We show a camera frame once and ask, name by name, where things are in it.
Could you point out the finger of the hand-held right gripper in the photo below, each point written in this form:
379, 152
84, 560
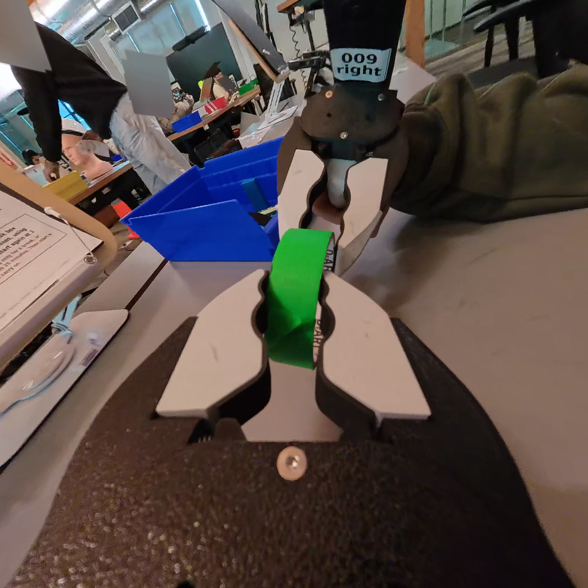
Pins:
294, 188
365, 202

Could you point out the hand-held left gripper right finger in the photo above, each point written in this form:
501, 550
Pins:
367, 363

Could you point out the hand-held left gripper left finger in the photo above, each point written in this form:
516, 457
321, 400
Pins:
216, 363

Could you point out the blue rectangular block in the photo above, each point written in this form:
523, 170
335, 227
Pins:
255, 195

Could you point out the green tape roll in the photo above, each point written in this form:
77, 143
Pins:
291, 298

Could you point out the blue plastic bin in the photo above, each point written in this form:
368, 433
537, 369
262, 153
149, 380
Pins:
197, 229
188, 122

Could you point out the person's right forearm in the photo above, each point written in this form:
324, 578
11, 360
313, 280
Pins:
496, 147

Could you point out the person's right hand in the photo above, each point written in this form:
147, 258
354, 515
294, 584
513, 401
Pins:
328, 209

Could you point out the green plastic bin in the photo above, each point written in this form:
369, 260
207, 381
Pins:
248, 86

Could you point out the wooden display board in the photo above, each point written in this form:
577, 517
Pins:
257, 41
82, 215

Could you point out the black computer monitor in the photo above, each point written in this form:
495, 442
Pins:
206, 59

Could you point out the orange cone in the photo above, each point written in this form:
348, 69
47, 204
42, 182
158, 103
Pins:
123, 213

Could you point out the printed instruction sheet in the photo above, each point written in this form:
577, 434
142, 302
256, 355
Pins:
32, 257

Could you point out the black office chair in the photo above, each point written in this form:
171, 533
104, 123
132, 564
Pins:
551, 36

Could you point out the mannequin head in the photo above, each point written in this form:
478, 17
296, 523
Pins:
76, 154

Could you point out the yellow plastic bin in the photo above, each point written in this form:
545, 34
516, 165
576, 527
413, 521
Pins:
66, 186

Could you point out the wooden post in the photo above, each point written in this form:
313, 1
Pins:
414, 27

